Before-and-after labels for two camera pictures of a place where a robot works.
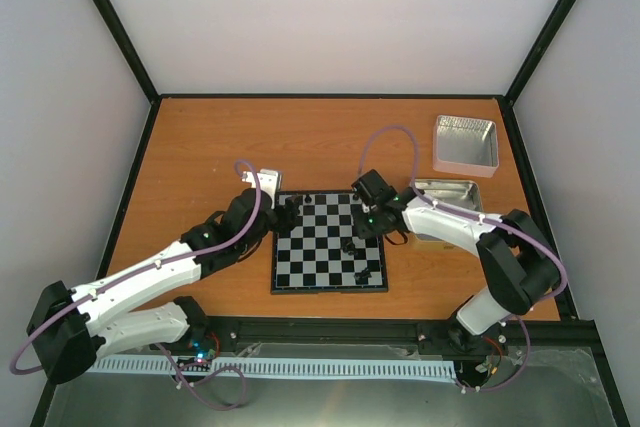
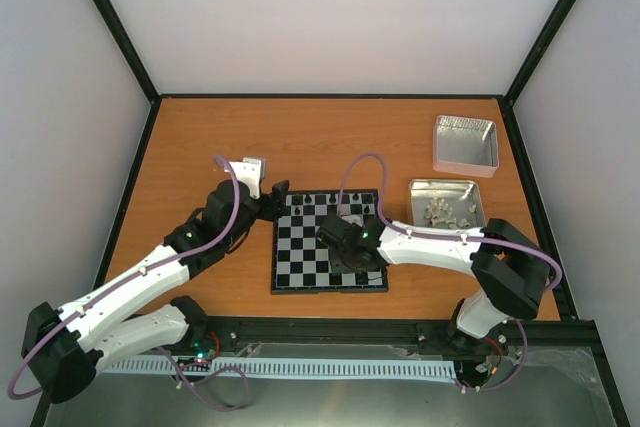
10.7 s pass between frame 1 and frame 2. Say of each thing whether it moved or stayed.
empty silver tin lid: stayed
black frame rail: stayed
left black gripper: moved
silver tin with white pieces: stayed
